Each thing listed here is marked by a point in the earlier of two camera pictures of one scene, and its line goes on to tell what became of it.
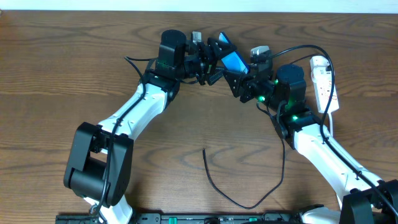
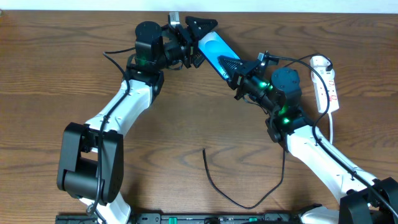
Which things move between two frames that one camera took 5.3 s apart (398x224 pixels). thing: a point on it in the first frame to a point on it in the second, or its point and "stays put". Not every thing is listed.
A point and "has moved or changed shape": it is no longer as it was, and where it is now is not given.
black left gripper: (202, 59) to (189, 46)
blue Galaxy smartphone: (234, 61) has moved or changed shape
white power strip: (321, 75) stays put
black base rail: (189, 218) stays put
